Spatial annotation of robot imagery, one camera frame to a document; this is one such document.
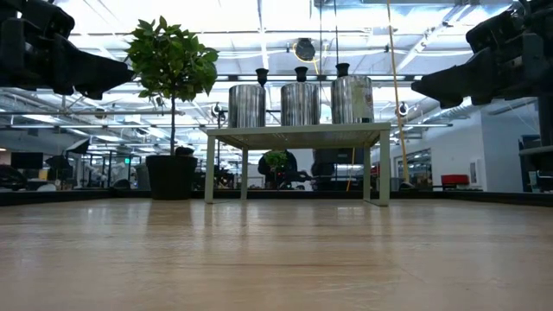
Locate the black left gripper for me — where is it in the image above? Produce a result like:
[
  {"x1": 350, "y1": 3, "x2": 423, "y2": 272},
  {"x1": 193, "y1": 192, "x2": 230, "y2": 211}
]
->
[{"x1": 0, "y1": 0, "x2": 136, "y2": 101}]

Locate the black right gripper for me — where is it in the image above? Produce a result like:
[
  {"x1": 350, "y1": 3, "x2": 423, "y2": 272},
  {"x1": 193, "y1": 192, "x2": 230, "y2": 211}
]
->
[{"x1": 410, "y1": 10, "x2": 546, "y2": 110}]

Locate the labelled corrugated steel cylinder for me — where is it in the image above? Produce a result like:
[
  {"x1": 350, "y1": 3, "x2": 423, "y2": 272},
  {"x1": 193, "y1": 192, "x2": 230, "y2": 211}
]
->
[{"x1": 330, "y1": 74, "x2": 375, "y2": 124}]

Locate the black studio lamp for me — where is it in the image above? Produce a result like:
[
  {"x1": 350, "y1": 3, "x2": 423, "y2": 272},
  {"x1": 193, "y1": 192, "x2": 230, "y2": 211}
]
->
[{"x1": 64, "y1": 137, "x2": 92, "y2": 156}]

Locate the green potted plant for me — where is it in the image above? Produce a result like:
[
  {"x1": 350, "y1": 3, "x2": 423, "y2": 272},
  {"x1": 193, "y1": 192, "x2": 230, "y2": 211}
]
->
[{"x1": 124, "y1": 16, "x2": 220, "y2": 201}]

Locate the black computer monitor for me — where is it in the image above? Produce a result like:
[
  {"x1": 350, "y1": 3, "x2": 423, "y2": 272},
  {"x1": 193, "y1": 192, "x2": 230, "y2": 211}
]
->
[{"x1": 10, "y1": 151, "x2": 45, "y2": 171}]

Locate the pale green small stand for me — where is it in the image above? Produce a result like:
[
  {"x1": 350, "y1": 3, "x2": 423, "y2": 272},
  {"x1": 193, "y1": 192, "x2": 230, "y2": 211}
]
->
[{"x1": 203, "y1": 121, "x2": 392, "y2": 207}]

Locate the person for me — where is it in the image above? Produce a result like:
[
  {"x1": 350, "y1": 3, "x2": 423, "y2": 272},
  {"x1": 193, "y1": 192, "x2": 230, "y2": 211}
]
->
[{"x1": 257, "y1": 149, "x2": 300, "y2": 192}]

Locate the small green desk plant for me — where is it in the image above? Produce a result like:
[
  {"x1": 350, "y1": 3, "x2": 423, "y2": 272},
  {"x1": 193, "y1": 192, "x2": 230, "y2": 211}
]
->
[{"x1": 264, "y1": 150, "x2": 289, "y2": 171}]

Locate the yellow hanging cord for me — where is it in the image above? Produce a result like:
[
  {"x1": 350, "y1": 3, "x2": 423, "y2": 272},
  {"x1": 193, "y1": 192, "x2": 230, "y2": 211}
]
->
[{"x1": 385, "y1": 0, "x2": 410, "y2": 183}]

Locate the black table edge rail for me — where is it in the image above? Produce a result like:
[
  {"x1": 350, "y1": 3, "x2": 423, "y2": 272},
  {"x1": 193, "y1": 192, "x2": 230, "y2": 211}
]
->
[{"x1": 0, "y1": 188, "x2": 553, "y2": 207}]

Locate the black ceiling cable reel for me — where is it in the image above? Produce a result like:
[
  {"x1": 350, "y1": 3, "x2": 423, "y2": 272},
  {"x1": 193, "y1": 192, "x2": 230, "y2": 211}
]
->
[{"x1": 294, "y1": 37, "x2": 317, "y2": 63}]

